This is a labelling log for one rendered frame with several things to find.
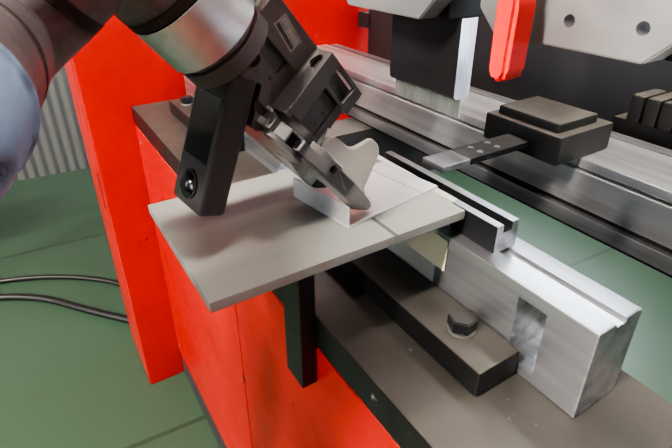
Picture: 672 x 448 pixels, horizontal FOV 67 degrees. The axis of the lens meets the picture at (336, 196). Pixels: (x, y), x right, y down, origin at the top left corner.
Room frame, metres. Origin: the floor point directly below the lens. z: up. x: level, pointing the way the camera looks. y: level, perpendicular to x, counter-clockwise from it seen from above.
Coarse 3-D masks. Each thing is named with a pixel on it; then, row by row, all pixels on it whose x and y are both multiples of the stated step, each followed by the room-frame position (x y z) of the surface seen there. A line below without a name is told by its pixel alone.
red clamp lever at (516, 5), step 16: (512, 0) 0.34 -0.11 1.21; (528, 0) 0.35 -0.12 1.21; (496, 16) 0.35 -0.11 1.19; (512, 16) 0.34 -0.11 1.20; (528, 16) 0.35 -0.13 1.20; (496, 32) 0.35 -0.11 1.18; (512, 32) 0.34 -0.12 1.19; (528, 32) 0.35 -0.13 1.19; (496, 48) 0.35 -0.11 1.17; (512, 48) 0.34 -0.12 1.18; (496, 64) 0.35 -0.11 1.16; (512, 64) 0.34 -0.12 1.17; (496, 80) 0.35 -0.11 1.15
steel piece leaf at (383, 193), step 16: (384, 176) 0.51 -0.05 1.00; (304, 192) 0.45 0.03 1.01; (320, 192) 0.43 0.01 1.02; (368, 192) 0.47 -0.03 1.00; (384, 192) 0.47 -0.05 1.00; (400, 192) 0.47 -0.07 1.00; (416, 192) 0.47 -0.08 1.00; (320, 208) 0.43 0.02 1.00; (336, 208) 0.41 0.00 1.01; (384, 208) 0.43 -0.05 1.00; (352, 224) 0.40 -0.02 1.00
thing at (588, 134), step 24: (504, 120) 0.64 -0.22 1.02; (528, 120) 0.62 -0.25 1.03; (552, 120) 0.60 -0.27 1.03; (576, 120) 0.60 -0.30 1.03; (600, 120) 0.63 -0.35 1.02; (480, 144) 0.60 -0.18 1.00; (504, 144) 0.60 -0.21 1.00; (528, 144) 0.60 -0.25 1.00; (552, 144) 0.58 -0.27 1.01; (576, 144) 0.59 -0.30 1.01; (600, 144) 0.62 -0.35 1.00; (432, 168) 0.54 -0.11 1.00; (456, 168) 0.54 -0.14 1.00
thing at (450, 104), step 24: (408, 24) 0.53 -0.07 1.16; (432, 24) 0.50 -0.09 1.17; (456, 24) 0.48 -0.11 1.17; (408, 48) 0.53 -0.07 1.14; (432, 48) 0.50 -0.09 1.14; (456, 48) 0.47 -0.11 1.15; (408, 72) 0.53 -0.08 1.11; (432, 72) 0.50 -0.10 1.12; (456, 72) 0.47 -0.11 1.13; (408, 96) 0.54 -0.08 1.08; (432, 96) 0.51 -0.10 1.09; (456, 96) 0.47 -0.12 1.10
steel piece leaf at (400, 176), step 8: (376, 168) 0.53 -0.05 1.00; (384, 168) 0.53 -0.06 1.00; (392, 168) 0.53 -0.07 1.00; (392, 176) 0.51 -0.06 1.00; (400, 176) 0.51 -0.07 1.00; (408, 176) 0.51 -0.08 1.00; (416, 176) 0.51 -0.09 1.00; (408, 184) 0.49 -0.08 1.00; (416, 184) 0.49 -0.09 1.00; (424, 184) 0.49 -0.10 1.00; (432, 184) 0.49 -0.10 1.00; (424, 192) 0.47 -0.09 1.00
